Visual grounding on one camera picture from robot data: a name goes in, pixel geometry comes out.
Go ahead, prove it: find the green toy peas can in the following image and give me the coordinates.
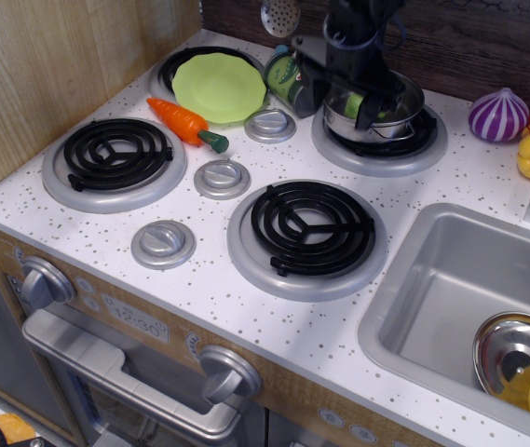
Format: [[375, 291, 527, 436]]
[[264, 45, 311, 118]]

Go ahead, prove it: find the orange toy carrot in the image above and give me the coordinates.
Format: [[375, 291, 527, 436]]
[[146, 98, 229, 154]]

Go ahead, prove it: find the front right stove burner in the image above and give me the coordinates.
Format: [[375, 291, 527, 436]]
[[226, 180, 388, 302]]

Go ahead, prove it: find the silver stove knob middle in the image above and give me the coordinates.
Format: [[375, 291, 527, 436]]
[[194, 159, 251, 200]]

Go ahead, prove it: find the grey toy sink basin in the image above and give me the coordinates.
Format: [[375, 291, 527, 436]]
[[359, 204, 530, 437]]

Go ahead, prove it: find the silver stove knob back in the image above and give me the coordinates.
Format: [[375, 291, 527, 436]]
[[244, 109, 296, 144]]

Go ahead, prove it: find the stove burner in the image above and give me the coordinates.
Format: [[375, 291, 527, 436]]
[[311, 107, 448, 178], [226, 180, 388, 302], [42, 118, 187, 214], [149, 46, 265, 101]]

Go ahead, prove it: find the silver stove knob front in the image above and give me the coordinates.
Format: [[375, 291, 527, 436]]
[[130, 220, 197, 270]]

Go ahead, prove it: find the steel pot lid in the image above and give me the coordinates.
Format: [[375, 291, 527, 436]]
[[472, 312, 530, 409]]

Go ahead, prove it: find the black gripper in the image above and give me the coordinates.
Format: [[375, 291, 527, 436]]
[[292, 34, 404, 130]]

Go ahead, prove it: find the purple striped toy onion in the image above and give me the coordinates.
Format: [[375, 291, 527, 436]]
[[468, 88, 529, 142]]

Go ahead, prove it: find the back left stove burner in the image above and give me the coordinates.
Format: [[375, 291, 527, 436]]
[[149, 46, 265, 101]]

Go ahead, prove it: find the left oven dial knob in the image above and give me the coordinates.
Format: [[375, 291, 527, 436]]
[[20, 256, 76, 310]]

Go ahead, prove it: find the back right stove burner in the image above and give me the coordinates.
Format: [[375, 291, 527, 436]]
[[311, 107, 448, 178]]

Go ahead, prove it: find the green toy broccoli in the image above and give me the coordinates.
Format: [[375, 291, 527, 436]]
[[344, 92, 373, 120]]

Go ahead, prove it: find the silver stove knob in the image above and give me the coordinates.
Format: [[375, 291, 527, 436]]
[[194, 159, 251, 200], [244, 109, 296, 144], [130, 220, 197, 270]]

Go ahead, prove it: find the silver oven door handle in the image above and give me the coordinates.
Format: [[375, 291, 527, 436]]
[[22, 310, 241, 446]]

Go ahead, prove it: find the small steel pot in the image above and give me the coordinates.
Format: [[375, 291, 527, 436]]
[[323, 71, 425, 143]]

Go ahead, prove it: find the light green plastic plate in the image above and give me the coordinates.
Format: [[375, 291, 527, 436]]
[[171, 52, 266, 124]]

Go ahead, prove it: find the right oven dial knob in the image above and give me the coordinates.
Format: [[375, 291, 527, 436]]
[[199, 345, 263, 405]]

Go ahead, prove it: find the oven dial knob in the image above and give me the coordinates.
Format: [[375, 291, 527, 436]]
[[20, 256, 76, 310], [199, 345, 263, 405]]

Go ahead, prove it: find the hanging silver skimmer ladle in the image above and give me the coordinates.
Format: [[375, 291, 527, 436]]
[[260, 0, 301, 38]]

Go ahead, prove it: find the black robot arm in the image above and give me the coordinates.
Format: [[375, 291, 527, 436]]
[[292, 1, 405, 130]]

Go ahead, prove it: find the front left stove burner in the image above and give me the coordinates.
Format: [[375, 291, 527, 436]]
[[42, 118, 187, 214]]

